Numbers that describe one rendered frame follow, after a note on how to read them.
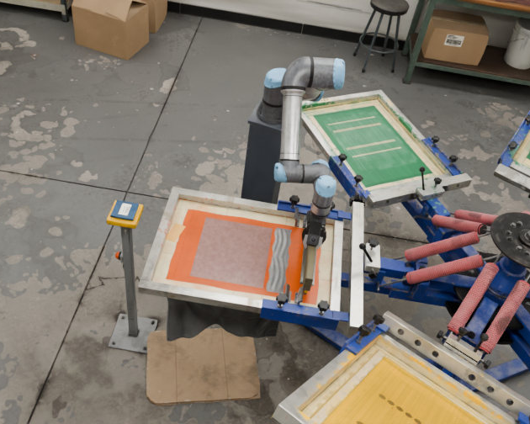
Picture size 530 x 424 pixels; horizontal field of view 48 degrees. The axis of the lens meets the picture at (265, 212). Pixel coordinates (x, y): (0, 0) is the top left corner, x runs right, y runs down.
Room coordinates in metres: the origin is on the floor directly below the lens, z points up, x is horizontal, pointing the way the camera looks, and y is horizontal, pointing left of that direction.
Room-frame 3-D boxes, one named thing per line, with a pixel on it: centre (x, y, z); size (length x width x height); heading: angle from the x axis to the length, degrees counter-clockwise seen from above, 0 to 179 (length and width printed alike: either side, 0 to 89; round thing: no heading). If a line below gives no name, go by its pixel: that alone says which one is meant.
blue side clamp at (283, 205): (1.94, -0.20, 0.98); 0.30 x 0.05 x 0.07; 89
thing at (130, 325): (1.79, 0.61, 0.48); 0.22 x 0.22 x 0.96; 89
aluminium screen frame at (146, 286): (1.67, 0.04, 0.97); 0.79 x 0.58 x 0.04; 89
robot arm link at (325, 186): (1.69, -0.21, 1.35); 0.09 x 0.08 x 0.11; 10
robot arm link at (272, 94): (2.34, 0.03, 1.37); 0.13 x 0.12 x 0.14; 100
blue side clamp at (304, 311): (1.39, -0.20, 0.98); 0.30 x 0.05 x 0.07; 89
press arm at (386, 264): (1.66, -0.52, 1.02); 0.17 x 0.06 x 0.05; 89
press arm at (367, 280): (1.66, -0.39, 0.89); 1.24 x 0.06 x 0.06; 89
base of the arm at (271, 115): (2.34, 0.04, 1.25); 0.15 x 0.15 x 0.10
